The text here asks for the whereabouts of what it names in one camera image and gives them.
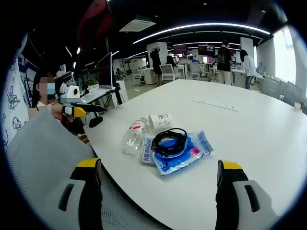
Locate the blue tissue packet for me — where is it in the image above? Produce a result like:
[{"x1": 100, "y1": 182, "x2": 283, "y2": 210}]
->
[{"x1": 140, "y1": 130, "x2": 214, "y2": 177}]

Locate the black cable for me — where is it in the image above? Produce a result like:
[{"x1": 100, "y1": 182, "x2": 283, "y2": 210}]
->
[{"x1": 151, "y1": 128, "x2": 189, "y2": 158}]

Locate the open silver laptop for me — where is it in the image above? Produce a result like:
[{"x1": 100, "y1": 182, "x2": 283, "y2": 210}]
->
[{"x1": 80, "y1": 51, "x2": 116, "y2": 104}]

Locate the ceiling light strip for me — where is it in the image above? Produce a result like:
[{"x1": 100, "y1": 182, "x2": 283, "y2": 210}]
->
[{"x1": 133, "y1": 23, "x2": 272, "y2": 44}]

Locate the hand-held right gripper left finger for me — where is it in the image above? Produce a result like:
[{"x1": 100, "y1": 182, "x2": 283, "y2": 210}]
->
[{"x1": 49, "y1": 157, "x2": 103, "y2": 230}]

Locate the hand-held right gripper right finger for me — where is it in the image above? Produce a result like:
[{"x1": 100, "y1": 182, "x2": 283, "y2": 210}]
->
[{"x1": 215, "y1": 160, "x2": 280, "y2": 230}]

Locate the printed white banner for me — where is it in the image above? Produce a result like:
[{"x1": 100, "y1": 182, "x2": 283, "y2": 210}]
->
[{"x1": 1, "y1": 55, "x2": 30, "y2": 147}]

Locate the black headset microphone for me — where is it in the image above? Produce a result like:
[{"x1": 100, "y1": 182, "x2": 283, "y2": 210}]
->
[{"x1": 88, "y1": 111, "x2": 104, "y2": 128}]

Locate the green potted plant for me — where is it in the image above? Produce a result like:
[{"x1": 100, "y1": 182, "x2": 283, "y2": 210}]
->
[{"x1": 85, "y1": 78, "x2": 99, "y2": 91}]

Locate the white table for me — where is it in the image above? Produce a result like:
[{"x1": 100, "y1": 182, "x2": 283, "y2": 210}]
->
[{"x1": 83, "y1": 79, "x2": 307, "y2": 230}]

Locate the person's head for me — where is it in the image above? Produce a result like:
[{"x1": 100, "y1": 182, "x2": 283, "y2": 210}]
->
[{"x1": 32, "y1": 70, "x2": 58, "y2": 106}]

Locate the white printed paper cup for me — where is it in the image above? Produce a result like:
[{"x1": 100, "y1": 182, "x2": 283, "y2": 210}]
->
[{"x1": 148, "y1": 113, "x2": 174, "y2": 132}]

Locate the clear plastic water bottle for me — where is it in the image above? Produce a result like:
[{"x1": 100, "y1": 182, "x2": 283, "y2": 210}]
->
[{"x1": 120, "y1": 116, "x2": 150, "y2": 155}]

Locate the grey mesh office chair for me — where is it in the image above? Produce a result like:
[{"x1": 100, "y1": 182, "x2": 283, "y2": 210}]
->
[{"x1": 6, "y1": 111, "x2": 168, "y2": 230}]

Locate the white office chair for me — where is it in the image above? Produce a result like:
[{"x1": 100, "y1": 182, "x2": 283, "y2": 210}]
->
[
  {"x1": 190, "y1": 62, "x2": 201, "y2": 81},
  {"x1": 159, "y1": 64, "x2": 181, "y2": 84}
]

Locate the ceiling air vent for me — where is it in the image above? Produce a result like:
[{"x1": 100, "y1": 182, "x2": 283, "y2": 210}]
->
[{"x1": 119, "y1": 19, "x2": 156, "y2": 33}]

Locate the person's left hand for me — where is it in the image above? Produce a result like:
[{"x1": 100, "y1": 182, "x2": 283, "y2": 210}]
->
[{"x1": 51, "y1": 103, "x2": 72, "y2": 123}]

